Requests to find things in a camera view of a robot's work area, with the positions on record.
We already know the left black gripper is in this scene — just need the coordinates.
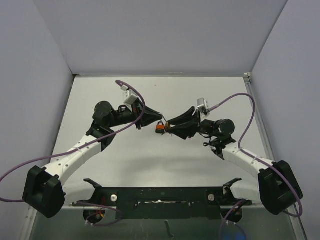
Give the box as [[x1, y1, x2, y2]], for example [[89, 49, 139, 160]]
[[107, 98, 163, 130]]

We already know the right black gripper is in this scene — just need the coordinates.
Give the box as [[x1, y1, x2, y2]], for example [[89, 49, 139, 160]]
[[166, 107, 219, 139]]

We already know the orange black padlock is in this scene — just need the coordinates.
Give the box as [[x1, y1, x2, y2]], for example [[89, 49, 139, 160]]
[[155, 121, 166, 135]]

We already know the brass padlock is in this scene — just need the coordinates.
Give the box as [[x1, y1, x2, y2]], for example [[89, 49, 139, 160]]
[[161, 114, 171, 129]]

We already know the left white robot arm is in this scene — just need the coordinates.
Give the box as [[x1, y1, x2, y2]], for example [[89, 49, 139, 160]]
[[22, 99, 163, 218]]

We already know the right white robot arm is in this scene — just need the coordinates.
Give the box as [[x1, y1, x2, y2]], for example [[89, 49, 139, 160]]
[[165, 107, 303, 215]]

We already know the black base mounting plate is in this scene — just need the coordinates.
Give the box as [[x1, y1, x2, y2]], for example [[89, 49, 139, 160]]
[[83, 178, 252, 226]]

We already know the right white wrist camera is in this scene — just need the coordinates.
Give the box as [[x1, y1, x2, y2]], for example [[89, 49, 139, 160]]
[[196, 97, 210, 117]]

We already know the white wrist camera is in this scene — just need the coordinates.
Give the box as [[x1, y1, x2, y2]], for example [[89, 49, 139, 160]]
[[196, 97, 210, 117], [120, 85, 138, 112]]

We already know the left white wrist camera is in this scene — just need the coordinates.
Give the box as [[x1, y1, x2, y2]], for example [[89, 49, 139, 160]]
[[120, 85, 138, 112]]

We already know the aluminium frame rail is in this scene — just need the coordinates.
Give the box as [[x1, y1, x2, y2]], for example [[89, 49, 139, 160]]
[[243, 72, 308, 240]]

